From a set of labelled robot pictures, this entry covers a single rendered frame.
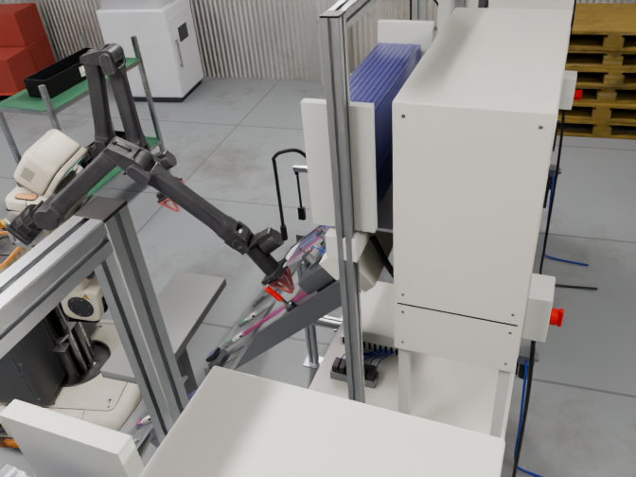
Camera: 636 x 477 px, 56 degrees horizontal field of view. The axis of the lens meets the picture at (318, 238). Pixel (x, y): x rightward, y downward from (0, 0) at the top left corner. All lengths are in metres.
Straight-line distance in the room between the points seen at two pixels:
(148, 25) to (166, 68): 0.41
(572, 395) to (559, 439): 0.26
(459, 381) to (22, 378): 1.70
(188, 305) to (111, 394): 0.52
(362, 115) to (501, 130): 0.28
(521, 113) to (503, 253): 0.34
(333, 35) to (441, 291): 0.67
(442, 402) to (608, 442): 1.00
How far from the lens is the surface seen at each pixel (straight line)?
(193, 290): 2.62
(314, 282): 1.68
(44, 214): 2.07
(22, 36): 7.13
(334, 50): 1.23
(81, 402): 2.79
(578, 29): 4.87
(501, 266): 1.43
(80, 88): 4.07
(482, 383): 2.13
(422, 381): 2.12
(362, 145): 1.32
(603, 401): 3.02
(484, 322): 1.55
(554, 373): 3.07
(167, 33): 5.93
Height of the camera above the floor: 2.22
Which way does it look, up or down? 35 degrees down
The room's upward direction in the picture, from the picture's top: 6 degrees counter-clockwise
